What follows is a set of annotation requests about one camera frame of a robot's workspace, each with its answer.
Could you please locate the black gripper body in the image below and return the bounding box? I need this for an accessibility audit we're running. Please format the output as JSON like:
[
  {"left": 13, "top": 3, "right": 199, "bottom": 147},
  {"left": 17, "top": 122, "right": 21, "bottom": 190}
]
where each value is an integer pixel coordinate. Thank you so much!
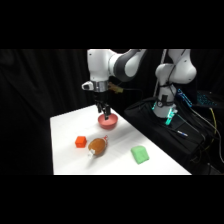
[{"left": 92, "top": 90, "right": 109, "bottom": 108}]

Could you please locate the green triangle block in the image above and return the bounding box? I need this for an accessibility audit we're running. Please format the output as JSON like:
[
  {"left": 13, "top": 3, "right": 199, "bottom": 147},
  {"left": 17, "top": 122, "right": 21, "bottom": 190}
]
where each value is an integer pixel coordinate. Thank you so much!
[{"left": 130, "top": 145, "right": 151, "bottom": 165}]

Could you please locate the pink bowl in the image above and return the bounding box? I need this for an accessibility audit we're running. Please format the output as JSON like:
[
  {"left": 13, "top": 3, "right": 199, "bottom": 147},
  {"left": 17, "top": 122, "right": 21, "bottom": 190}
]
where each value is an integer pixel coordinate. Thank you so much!
[{"left": 97, "top": 112, "right": 119, "bottom": 130}]

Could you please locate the brown wrapped food toy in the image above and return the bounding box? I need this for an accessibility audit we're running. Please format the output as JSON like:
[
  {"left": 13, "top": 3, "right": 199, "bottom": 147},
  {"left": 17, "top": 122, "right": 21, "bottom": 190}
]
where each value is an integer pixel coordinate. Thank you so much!
[{"left": 86, "top": 134, "right": 109, "bottom": 158}]

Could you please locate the orange cube block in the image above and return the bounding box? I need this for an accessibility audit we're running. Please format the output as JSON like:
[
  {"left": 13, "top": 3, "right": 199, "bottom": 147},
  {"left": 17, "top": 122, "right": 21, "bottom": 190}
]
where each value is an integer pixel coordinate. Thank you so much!
[{"left": 74, "top": 135, "right": 88, "bottom": 149}]

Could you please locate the black curtain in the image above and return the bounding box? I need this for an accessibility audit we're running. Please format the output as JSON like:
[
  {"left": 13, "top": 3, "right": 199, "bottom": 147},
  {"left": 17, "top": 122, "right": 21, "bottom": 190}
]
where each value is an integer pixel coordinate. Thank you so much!
[{"left": 0, "top": 49, "right": 224, "bottom": 176}]

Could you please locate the black robot stand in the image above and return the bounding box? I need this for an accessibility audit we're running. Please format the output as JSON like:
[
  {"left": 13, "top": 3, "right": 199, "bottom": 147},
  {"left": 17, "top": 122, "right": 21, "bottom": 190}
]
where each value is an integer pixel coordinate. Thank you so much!
[{"left": 123, "top": 96, "right": 224, "bottom": 176}]

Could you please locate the pen with blue cap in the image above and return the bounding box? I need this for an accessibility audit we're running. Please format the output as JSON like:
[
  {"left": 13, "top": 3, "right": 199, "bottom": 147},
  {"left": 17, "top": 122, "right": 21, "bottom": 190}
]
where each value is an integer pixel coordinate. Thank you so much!
[{"left": 175, "top": 130, "right": 189, "bottom": 138}]

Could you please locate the teal lit keyboard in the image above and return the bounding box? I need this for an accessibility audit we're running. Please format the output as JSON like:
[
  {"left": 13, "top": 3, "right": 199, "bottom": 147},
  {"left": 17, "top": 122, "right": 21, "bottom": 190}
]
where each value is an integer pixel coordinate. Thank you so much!
[{"left": 195, "top": 91, "right": 214, "bottom": 107}]

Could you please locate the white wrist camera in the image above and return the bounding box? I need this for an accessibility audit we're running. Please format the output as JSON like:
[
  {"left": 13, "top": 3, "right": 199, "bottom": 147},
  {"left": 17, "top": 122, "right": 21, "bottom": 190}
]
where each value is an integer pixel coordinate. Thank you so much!
[{"left": 81, "top": 80, "right": 96, "bottom": 91}]

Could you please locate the yellow cable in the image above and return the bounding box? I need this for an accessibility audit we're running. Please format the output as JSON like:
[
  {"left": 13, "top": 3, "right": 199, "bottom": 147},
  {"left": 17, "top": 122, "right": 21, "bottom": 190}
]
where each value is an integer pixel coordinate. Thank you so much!
[{"left": 199, "top": 107, "right": 219, "bottom": 158}]

